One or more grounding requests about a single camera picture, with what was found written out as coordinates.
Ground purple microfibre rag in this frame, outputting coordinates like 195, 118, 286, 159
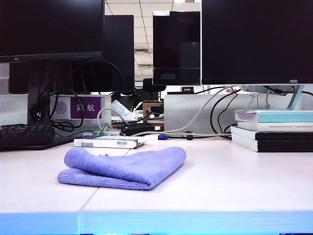
57, 146, 187, 191

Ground grey desk partition panel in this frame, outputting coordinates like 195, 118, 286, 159
163, 94, 252, 135
0, 94, 29, 126

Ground black adapter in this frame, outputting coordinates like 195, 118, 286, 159
121, 123, 151, 136

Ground black office chair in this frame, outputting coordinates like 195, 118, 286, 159
142, 78, 160, 101

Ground white tube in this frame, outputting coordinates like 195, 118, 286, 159
110, 99, 133, 118

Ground green white small box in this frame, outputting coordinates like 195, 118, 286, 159
92, 129, 120, 137

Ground flat white barcode box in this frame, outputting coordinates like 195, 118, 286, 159
73, 136, 145, 149

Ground purple name plate holder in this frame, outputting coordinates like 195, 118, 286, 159
50, 94, 112, 127

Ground dark background monitor back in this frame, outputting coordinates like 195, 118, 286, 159
104, 14, 135, 93

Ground background black AOC monitor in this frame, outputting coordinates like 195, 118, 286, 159
152, 10, 201, 86

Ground black monitor stand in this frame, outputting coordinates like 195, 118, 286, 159
0, 60, 80, 151

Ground teal cover book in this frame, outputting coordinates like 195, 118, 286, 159
234, 109, 313, 123

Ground white cover book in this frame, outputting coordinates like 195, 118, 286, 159
236, 121, 313, 133

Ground black cover book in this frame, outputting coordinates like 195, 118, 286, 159
229, 125, 313, 141
231, 133, 313, 153

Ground large black AOC monitor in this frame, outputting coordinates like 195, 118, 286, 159
201, 0, 313, 86

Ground black keyboard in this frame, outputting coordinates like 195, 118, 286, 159
0, 123, 56, 147

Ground white monitor stand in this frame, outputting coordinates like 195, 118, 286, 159
241, 84, 306, 111

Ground black monitor with button row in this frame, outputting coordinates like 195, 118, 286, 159
0, 0, 105, 63

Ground brown wooden frame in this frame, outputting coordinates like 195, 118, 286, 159
142, 102, 164, 117

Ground long white cable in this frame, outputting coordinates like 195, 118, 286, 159
132, 85, 242, 137

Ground looped white cable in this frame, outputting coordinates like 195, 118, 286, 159
97, 108, 129, 136

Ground black looped cable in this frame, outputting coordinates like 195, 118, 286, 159
50, 89, 85, 133

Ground black cable bundle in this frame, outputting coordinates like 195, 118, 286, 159
28, 93, 53, 128

